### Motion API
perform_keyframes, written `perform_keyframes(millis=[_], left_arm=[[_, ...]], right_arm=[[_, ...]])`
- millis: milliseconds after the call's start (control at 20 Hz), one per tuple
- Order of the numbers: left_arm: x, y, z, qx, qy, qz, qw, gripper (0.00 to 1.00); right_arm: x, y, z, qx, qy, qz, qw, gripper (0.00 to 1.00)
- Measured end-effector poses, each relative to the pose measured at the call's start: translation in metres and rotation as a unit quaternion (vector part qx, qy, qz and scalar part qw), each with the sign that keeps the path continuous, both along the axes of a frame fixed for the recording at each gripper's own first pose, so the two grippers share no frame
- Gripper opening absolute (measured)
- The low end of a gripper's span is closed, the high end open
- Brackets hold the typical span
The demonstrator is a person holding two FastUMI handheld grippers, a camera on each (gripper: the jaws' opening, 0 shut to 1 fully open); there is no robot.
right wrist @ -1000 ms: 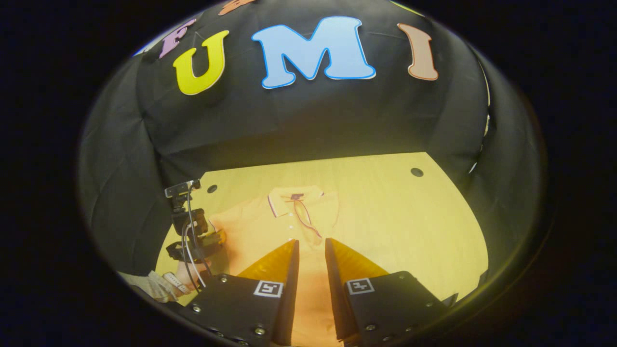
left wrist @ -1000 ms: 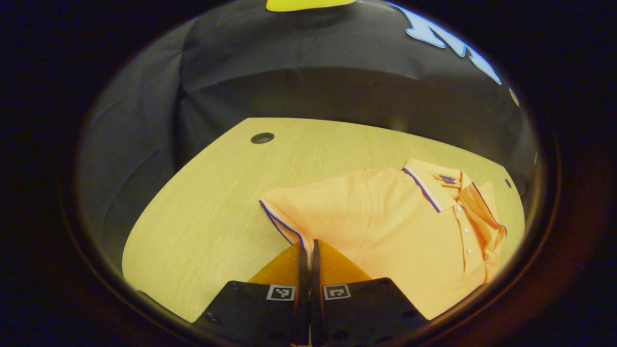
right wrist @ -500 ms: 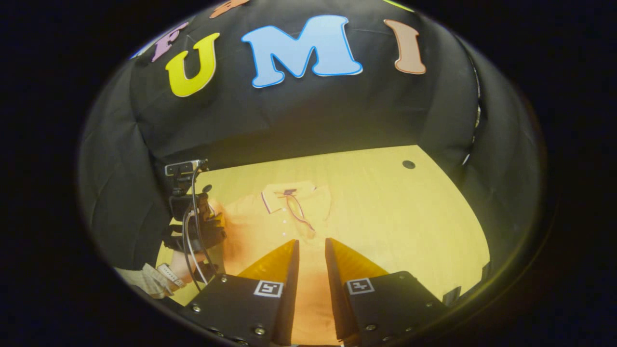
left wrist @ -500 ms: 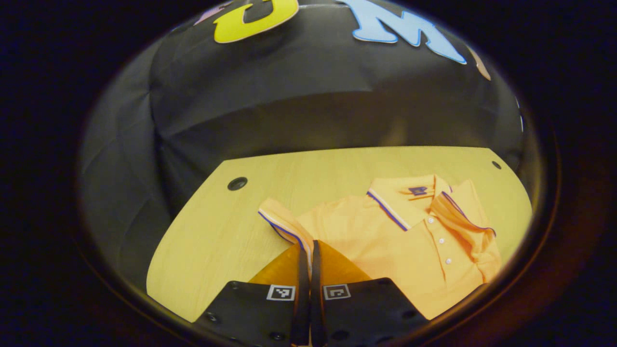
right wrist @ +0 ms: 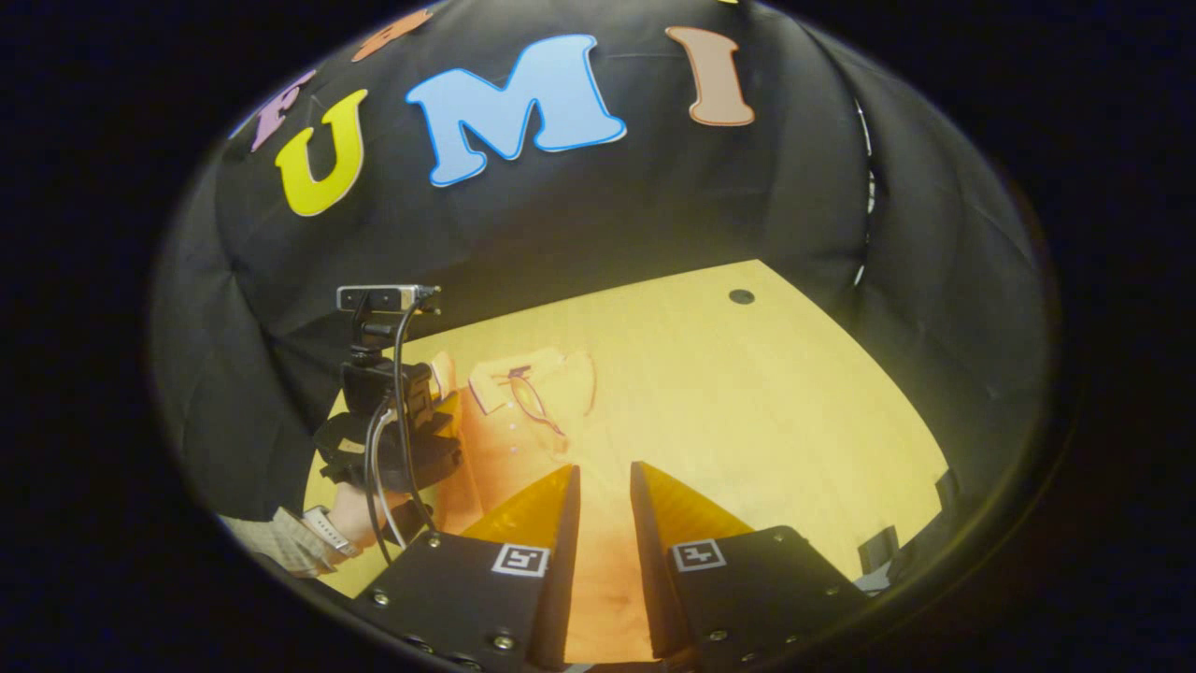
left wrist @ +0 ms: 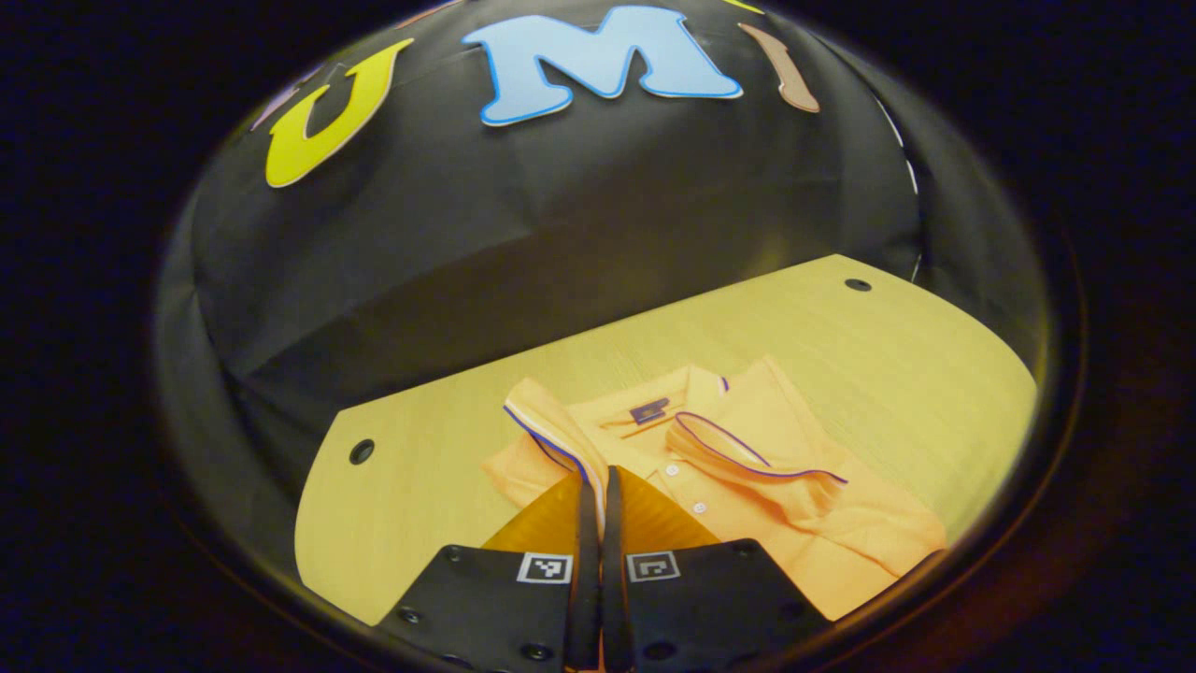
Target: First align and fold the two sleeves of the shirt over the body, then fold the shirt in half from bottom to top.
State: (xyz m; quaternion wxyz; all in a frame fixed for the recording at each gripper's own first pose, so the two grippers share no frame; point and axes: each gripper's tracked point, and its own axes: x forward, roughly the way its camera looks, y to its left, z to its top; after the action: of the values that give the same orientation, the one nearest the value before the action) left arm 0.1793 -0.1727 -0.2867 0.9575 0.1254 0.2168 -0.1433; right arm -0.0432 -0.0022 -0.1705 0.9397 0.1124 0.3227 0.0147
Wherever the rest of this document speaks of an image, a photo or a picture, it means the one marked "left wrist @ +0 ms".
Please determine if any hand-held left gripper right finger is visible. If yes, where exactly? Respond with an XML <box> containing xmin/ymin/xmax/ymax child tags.
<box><xmin>603</xmin><ymin>465</ymin><xmax>833</xmax><ymax>673</ymax></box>

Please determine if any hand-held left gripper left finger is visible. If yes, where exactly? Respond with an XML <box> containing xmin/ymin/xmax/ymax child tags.
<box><xmin>374</xmin><ymin>465</ymin><xmax>604</xmax><ymax>673</ymax></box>

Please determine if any orange T-shirt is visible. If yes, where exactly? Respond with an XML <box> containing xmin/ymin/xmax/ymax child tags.
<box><xmin>481</xmin><ymin>355</ymin><xmax>949</xmax><ymax>623</ymax></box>

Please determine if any black backdrop cloth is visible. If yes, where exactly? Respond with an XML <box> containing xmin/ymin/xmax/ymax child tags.
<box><xmin>154</xmin><ymin>0</ymin><xmax>1057</xmax><ymax>599</ymax></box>

